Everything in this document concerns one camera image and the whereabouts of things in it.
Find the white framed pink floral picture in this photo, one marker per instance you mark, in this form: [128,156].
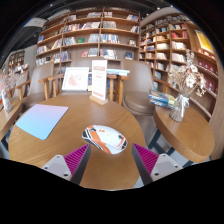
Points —
[75,79]

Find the pink blue gradient mouse pad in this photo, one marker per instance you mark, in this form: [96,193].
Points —
[41,120]

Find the curved wooden bookshelf unit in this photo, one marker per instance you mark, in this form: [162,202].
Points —
[166,40]

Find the round wooden side table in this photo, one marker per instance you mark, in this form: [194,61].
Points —
[190,140]
[8,120]

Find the wide wooden bookshelf unit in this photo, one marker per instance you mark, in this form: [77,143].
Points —
[86,33]

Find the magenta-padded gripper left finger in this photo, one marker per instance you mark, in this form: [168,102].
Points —
[58,165]

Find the stack of colourful books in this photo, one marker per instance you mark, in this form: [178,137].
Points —
[160,98]

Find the stack of light blue books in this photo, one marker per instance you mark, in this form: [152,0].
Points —
[118,71]

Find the white orange black computer mouse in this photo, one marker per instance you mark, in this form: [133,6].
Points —
[105,138]

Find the small distant wooden bookshelf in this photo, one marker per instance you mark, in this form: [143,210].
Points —
[16,58]

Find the white sign in wooden base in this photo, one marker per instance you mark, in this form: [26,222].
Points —
[99,78]

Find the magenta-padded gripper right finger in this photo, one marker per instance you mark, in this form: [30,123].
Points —
[165,165]

